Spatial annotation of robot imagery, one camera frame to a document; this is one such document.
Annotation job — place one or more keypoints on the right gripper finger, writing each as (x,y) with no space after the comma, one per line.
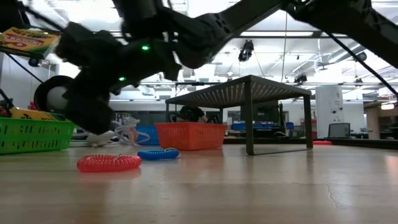
(31,53)

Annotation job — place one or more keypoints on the green plastic basket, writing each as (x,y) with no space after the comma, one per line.
(34,137)

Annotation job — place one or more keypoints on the grey perforated metal riser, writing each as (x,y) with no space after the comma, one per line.
(236,90)

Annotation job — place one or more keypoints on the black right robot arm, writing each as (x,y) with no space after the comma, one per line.
(248,12)

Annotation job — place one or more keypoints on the white cylindrical desk lamp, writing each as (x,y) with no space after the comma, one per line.
(56,98)

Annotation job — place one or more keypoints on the grey office chair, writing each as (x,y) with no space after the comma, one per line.
(339,130)

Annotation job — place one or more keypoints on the blue plastic basket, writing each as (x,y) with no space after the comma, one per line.
(149,132)

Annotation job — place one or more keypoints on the red coil wristband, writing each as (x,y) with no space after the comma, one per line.
(323,143)
(109,164)

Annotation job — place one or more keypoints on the person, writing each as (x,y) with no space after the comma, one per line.
(191,113)

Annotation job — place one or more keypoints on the blue coil wristband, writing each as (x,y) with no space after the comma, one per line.
(155,155)

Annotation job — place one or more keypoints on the orange plastic basket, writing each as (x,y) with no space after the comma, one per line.
(189,137)

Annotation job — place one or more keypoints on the white pillar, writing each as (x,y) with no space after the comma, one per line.
(329,112)

